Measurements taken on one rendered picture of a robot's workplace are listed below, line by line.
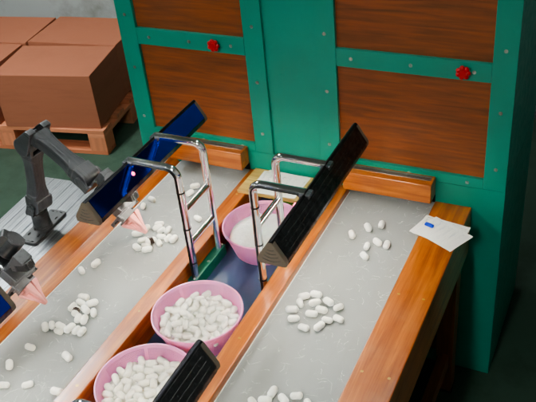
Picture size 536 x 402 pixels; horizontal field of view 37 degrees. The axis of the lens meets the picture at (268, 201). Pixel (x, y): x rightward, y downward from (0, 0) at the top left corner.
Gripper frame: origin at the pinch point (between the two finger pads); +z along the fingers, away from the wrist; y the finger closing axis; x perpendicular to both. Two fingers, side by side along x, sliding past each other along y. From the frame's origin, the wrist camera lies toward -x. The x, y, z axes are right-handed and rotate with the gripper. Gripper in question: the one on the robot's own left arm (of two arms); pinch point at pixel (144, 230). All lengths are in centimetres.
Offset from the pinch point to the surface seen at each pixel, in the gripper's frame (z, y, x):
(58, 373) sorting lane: 9, -55, 2
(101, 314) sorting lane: 7.5, -31.0, 4.0
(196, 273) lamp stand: 20.8, -4.2, -6.5
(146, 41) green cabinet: -44, 51, -15
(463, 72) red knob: 38, 50, -89
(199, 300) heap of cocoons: 26.2, -15.5, -12.0
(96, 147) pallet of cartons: -57, 146, 152
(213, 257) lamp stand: 21.9, 6.5, -5.1
